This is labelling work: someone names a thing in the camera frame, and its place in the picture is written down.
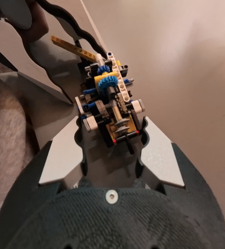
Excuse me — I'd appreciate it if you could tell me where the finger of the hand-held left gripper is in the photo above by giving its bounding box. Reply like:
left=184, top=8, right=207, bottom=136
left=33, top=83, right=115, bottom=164
left=0, top=16, right=75, bottom=105
left=36, top=0, right=108, bottom=58

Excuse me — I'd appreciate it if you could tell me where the small white lego beam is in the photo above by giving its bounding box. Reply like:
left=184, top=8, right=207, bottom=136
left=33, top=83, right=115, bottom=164
left=75, top=96, right=85, bottom=117

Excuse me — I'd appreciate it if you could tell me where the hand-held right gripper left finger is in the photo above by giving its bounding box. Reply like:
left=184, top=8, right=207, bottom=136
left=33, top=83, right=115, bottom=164
left=38, top=116, right=88, bottom=189

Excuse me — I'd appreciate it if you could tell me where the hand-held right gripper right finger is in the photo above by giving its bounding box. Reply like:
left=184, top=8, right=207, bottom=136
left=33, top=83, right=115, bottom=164
left=135, top=116, right=185, bottom=189

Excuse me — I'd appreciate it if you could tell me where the lego vehicle chassis assembly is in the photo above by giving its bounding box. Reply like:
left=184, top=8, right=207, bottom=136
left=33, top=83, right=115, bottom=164
left=51, top=35, right=145, bottom=155

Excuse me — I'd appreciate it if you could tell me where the person's left hand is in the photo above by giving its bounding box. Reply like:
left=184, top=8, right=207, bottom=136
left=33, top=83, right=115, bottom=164
left=21, top=0, right=49, bottom=43

